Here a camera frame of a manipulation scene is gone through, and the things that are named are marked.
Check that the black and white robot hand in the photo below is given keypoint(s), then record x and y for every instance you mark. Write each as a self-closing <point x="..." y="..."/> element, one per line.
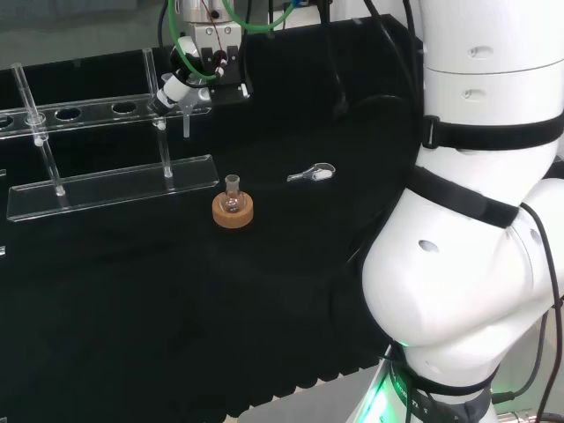
<point x="224" y="90"/>

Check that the clear funnel stand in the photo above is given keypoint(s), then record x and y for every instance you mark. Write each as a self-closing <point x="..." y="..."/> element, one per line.
<point x="110" y="189"/>

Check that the small round-bottom glass flask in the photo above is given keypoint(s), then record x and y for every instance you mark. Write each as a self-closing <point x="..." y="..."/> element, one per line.
<point x="232" y="203"/>

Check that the black bench cloth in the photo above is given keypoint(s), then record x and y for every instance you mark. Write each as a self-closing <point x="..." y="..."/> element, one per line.
<point x="176" y="308"/>

